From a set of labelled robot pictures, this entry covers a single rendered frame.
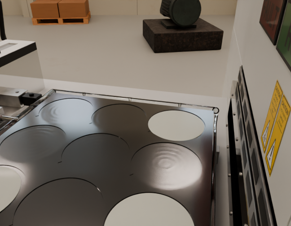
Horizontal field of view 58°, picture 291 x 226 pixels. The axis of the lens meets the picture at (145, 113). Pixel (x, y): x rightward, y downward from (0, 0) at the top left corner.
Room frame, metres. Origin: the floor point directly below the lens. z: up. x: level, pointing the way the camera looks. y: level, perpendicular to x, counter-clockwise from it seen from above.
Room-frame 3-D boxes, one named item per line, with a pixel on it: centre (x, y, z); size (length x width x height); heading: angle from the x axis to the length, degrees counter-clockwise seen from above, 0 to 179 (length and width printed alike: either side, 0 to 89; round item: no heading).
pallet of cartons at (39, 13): (5.96, 1.79, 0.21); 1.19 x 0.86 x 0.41; 90
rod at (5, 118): (0.42, 0.26, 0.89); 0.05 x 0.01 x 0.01; 76
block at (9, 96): (0.51, 0.30, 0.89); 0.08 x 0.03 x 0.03; 76
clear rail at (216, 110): (0.49, 0.03, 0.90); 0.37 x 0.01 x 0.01; 76
